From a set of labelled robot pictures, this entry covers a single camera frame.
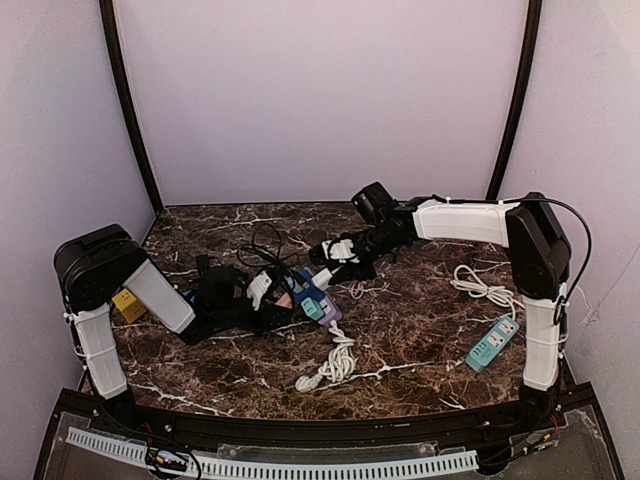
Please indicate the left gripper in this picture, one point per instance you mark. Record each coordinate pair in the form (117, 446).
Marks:
(270, 307)

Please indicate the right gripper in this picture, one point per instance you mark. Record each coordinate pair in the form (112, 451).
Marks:
(351, 261)

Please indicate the pink charger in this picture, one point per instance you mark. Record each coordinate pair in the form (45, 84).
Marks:
(285, 301)

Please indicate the white charger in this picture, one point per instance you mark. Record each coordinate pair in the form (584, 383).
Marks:
(322, 279)

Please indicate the light blue charger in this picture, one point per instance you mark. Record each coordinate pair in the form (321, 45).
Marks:
(307, 275)

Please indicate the dark blue cube socket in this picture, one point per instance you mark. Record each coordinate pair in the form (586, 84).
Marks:
(304, 290)

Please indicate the teal charger plug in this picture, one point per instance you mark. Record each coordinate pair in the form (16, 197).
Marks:
(312, 309)

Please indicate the purple power strip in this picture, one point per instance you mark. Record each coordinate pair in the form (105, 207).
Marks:
(340, 362)

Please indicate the yellow cube socket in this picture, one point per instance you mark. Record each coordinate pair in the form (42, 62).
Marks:
(129, 306)

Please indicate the teal power strip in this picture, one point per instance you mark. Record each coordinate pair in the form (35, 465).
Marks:
(467, 280)

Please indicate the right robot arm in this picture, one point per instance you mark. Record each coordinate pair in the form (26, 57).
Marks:
(524, 232)

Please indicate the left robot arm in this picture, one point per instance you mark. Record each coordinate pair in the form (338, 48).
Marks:
(106, 270)

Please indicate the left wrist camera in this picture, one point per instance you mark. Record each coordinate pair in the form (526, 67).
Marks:
(220, 287)

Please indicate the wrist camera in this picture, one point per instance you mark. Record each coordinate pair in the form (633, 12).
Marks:
(374, 203)
(220, 287)

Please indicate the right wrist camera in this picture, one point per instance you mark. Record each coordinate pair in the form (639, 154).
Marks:
(374, 203)

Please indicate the black charger with cable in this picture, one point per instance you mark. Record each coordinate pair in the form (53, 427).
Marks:
(203, 263)

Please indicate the white slotted cable duct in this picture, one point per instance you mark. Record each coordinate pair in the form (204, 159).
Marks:
(411, 461)

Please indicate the left black frame post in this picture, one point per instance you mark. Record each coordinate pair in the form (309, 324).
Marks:
(123, 90)

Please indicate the black frame post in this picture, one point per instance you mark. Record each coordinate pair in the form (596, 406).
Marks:
(123, 90)
(528, 47)

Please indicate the right black frame post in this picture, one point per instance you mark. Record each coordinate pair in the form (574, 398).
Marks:
(528, 47)

